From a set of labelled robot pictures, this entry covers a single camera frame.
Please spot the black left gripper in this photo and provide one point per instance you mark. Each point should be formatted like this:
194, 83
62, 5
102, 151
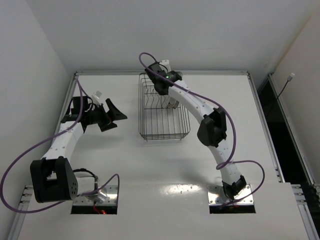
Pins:
104, 118

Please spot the grey rimmed white plate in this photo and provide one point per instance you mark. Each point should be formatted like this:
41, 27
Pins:
164, 101

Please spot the green rimmed white plate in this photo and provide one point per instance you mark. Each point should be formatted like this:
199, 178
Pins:
171, 103

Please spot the orange sunburst pattern plate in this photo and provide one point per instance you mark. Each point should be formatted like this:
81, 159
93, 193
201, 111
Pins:
176, 104

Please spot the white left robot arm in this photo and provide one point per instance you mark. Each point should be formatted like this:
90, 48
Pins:
52, 176

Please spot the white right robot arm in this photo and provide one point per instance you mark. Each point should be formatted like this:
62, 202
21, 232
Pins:
216, 128

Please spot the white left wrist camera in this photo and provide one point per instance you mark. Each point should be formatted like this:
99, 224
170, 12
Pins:
96, 97

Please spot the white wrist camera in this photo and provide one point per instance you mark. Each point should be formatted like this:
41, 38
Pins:
165, 65
96, 97

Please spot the metal wire dish rack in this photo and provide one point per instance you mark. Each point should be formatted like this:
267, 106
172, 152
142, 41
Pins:
156, 123

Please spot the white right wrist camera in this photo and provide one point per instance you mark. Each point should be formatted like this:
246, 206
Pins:
165, 65

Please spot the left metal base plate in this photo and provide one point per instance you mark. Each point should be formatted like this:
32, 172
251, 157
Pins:
106, 197

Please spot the metal base plate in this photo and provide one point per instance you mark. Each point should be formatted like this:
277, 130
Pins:
217, 197
106, 197

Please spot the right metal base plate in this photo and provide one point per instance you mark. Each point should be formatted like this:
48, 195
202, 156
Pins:
217, 197

